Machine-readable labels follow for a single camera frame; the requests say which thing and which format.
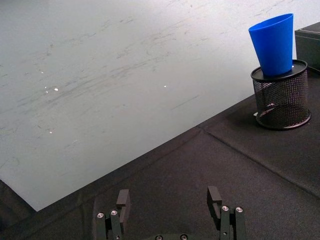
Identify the pale wall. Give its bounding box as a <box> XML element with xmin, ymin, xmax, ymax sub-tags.
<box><xmin>0</xmin><ymin>0</ymin><xmax>320</xmax><ymax>212</ymax></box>

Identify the black table cloth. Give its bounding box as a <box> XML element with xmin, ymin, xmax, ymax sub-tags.
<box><xmin>0</xmin><ymin>65</ymin><xmax>320</xmax><ymax>240</ymax></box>

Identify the blue plastic cup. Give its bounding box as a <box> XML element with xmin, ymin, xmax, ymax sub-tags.
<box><xmin>247</xmin><ymin>13</ymin><xmax>295</xmax><ymax>77</ymax></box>

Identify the black box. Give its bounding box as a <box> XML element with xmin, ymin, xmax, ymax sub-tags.
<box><xmin>294</xmin><ymin>21</ymin><xmax>320</xmax><ymax>70</ymax></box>

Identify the black hanging cloth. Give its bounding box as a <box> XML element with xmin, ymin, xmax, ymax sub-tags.
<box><xmin>0</xmin><ymin>178</ymin><xmax>38</xmax><ymax>221</ymax></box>

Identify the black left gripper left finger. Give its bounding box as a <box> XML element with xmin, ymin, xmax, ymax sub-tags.
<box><xmin>96</xmin><ymin>189</ymin><xmax>131</xmax><ymax>240</ymax></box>

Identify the black mesh pen holder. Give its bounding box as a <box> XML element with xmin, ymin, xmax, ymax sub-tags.
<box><xmin>250</xmin><ymin>59</ymin><xmax>312</xmax><ymax>131</ymax></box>

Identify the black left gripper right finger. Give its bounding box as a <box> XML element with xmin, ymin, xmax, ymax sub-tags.
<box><xmin>206</xmin><ymin>185</ymin><xmax>247</xmax><ymax>240</ymax></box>

